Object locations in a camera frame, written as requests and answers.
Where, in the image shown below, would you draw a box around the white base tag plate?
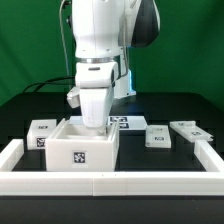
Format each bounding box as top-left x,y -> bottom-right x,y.
69,116 -> 147,131

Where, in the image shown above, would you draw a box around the small white cabinet top block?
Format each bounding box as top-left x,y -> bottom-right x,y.
27,119 -> 57,150

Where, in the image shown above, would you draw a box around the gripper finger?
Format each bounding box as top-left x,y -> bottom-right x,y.
106,123 -> 113,135

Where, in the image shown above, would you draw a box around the white U-shaped obstacle fence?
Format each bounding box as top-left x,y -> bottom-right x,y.
0,139 -> 224,196

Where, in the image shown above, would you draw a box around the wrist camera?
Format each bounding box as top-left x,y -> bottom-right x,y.
67,87 -> 80,108

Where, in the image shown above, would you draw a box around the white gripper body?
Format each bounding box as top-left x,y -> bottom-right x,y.
75,62 -> 118,128

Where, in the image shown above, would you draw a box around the black cables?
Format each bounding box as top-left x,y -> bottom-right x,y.
22,75 -> 78,94

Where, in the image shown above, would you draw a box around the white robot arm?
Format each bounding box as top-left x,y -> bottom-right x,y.
71,0 -> 160,131

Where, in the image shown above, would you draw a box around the white cabinet body box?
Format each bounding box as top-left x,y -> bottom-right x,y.
45,119 -> 119,172

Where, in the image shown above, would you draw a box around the grey hanging cable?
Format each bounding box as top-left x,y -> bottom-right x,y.
58,0 -> 73,94

